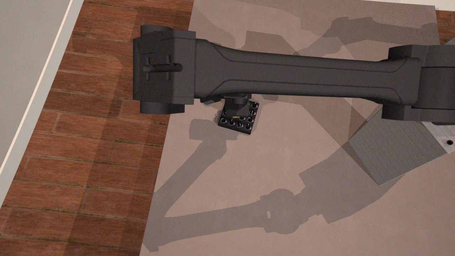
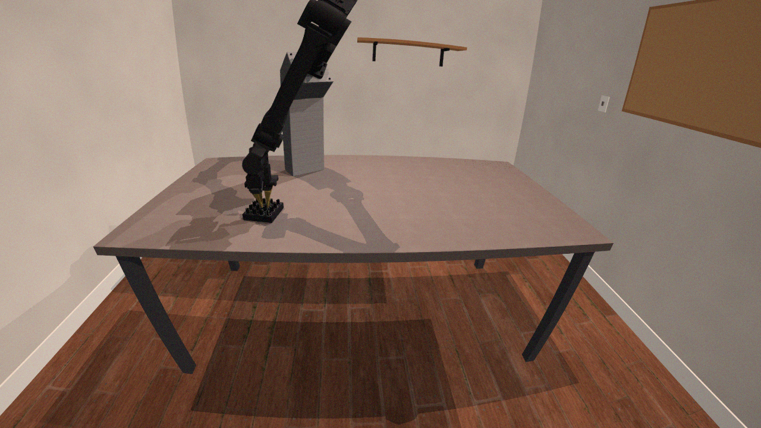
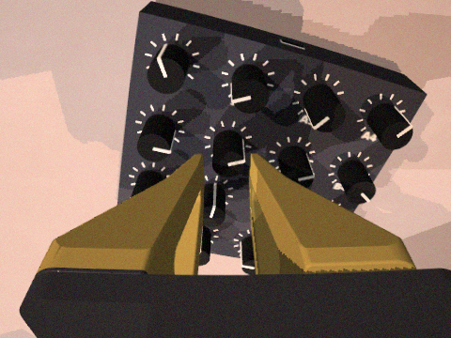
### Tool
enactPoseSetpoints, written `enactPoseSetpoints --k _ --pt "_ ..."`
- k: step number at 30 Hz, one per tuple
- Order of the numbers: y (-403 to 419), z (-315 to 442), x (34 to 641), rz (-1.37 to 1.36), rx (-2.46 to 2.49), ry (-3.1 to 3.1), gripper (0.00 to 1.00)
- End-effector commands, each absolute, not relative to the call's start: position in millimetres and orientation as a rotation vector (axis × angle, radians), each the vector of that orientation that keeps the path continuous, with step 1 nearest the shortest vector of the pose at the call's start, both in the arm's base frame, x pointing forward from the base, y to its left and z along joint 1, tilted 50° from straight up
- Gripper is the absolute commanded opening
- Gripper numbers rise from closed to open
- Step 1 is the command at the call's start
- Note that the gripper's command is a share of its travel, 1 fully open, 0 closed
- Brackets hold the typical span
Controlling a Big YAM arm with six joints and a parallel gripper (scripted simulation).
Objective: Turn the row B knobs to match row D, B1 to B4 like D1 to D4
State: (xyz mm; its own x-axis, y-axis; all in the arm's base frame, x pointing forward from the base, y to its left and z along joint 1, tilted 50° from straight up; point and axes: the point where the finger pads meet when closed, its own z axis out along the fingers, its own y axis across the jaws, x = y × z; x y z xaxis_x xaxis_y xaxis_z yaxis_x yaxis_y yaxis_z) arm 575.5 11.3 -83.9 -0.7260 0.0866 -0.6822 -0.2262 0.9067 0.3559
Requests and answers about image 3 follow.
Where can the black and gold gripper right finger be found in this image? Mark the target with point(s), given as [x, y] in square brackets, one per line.
[312, 233]

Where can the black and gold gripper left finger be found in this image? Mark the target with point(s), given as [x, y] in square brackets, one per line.
[142, 232]

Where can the black knob box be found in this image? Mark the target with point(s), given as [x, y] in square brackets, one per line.
[241, 89]

